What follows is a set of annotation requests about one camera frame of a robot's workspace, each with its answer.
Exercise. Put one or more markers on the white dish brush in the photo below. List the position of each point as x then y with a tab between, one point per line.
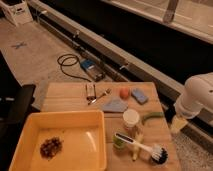
131	141

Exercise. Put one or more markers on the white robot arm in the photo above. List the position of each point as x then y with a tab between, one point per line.
196	95

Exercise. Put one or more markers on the white paper cup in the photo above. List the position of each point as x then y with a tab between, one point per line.
130	118

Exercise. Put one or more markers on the dark metal cup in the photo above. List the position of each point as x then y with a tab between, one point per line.
159	156

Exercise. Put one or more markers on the silver fork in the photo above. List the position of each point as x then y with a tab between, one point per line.
106	92

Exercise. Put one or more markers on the orange round fruit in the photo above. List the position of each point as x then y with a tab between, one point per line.
124	93

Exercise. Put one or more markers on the blue grey folded cloth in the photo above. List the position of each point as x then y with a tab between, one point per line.
115	105

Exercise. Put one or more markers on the small clear packet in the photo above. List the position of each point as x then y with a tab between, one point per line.
90	91

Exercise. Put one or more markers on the blue and grey device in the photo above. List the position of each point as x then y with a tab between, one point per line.
92	70

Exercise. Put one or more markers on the blue sponge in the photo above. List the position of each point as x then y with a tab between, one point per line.
139	96

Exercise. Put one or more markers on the green pepper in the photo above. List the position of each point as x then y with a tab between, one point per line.
144	118

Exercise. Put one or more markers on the yellow plastic tub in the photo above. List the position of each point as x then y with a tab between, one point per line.
62	141

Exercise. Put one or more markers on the pale corn cob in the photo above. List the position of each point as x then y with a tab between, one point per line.
136	149

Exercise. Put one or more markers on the dark brown crumbled clump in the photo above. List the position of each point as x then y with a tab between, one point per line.
50	147

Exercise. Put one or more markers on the black chair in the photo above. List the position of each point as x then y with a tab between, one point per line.
15	103

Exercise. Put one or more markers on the white cardboard box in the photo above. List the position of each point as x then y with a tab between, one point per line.
18	13

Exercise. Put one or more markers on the long metal rail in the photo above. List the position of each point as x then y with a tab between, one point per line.
150	51

